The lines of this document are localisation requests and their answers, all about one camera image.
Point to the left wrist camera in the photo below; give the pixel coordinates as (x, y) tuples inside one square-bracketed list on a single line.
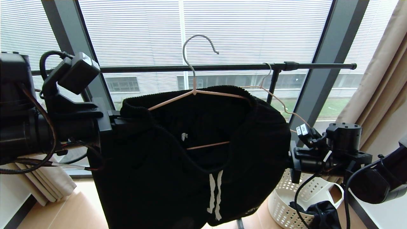
[(79, 71)]

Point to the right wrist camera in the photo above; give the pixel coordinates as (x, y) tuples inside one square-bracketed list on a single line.
[(306, 133)]

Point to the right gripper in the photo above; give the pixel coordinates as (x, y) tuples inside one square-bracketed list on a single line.
[(311, 165)]

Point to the white laundry basket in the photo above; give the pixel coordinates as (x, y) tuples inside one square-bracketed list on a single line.
[(286, 203)]

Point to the black clothes rack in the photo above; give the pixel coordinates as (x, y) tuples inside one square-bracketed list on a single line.
[(222, 67)]

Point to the beige curtain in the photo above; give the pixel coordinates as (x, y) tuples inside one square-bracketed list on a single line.
[(54, 187), (381, 63)]

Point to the window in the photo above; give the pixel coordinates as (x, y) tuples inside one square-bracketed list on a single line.
[(127, 31)]

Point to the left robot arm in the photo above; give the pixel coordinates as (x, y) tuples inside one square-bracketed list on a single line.
[(12, 95)]

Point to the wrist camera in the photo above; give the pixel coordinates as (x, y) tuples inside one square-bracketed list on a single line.
[(306, 133), (79, 71)]

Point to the pink clothes hanger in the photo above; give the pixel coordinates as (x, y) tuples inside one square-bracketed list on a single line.
[(194, 86), (276, 98)]

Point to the black garment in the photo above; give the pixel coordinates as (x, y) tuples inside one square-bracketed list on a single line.
[(324, 216)]

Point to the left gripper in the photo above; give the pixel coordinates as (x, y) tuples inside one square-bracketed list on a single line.
[(70, 130)]

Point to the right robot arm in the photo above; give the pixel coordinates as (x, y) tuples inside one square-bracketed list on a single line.
[(381, 181)]

